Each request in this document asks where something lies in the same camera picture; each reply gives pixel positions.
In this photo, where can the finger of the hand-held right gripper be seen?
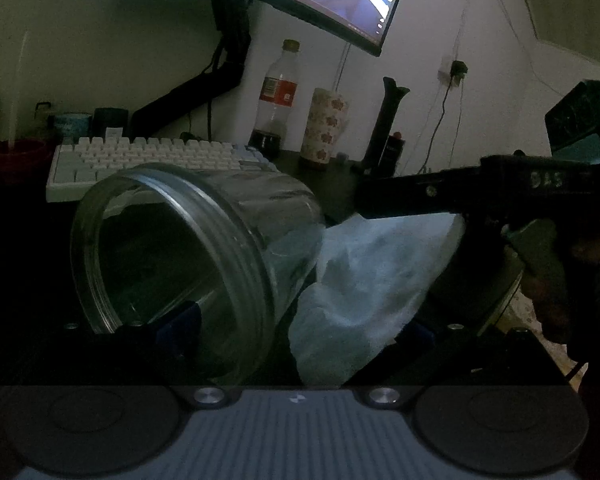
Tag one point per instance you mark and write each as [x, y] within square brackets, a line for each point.
[420, 192]

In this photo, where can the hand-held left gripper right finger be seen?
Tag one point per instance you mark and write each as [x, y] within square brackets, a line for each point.
[420, 334]

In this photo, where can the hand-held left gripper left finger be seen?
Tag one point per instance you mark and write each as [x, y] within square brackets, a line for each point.
[182, 325]

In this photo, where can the white cloth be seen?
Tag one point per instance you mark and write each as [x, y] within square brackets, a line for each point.
[365, 280]

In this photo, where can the red container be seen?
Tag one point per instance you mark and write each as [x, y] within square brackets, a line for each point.
[20, 162]

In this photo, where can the person's right hand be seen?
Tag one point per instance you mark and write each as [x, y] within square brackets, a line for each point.
[595, 245]

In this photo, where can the black lighter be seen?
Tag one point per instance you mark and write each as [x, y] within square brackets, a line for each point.
[396, 155]

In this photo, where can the tall black stand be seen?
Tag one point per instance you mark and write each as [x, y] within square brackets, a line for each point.
[386, 120]

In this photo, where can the patterned paper cup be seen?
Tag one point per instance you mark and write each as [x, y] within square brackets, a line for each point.
[325, 127]

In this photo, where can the red label plastic bottle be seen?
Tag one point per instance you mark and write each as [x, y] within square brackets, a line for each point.
[277, 90]

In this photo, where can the white keyboard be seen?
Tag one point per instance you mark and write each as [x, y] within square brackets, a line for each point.
[145, 152]

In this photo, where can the dark cup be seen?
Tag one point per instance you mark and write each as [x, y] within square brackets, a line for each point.
[110, 122]

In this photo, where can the small teal jar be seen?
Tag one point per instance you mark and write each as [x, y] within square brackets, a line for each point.
[72, 127]

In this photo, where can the wall socket with plug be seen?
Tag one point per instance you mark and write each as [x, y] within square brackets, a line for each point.
[454, 71]

